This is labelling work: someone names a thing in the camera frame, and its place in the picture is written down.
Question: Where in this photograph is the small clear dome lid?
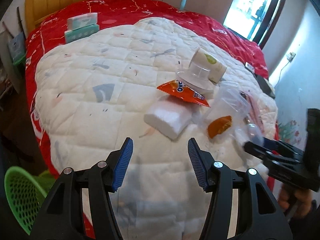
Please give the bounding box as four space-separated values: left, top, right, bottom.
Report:
234 123 264 146

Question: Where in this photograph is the blue paper bag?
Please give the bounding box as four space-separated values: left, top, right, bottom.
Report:
8 32 25 62

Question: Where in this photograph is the white tissue pack top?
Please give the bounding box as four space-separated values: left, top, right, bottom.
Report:
67 12 98 30

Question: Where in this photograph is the green plastic waste basket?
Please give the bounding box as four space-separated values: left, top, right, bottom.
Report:
4 166 55 235

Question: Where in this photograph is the small orange wrapper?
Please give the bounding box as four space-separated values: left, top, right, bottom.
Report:
207 115 232 139

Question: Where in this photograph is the white foam block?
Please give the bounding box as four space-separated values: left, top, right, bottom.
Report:
144 96 195 140

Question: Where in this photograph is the black smartphone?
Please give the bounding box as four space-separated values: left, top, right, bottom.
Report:
245 62 276 99

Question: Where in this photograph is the orange snack wrapper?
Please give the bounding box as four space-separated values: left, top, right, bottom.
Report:
157 80 210 107

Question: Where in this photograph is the white quilted blanket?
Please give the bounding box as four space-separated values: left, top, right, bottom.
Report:
35 17 278 239

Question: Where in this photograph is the white paper cup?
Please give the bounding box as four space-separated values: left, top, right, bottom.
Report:
189 47 227 83

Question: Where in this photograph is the green plastic stool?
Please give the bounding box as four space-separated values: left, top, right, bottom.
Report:
13 55 26 66

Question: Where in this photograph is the person's right hand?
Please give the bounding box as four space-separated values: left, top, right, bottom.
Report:
278 184 312 218

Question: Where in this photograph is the window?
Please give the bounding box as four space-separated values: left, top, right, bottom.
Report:
223 0 285 48

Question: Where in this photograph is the red patterned bedspread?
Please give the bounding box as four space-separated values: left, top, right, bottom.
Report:
25 0 268 177

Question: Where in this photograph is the teal tissue box bottom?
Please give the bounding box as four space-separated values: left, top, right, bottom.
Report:
65 24 100 43

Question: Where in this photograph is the clear lid with dome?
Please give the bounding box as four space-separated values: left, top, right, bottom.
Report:
176 62 215 95

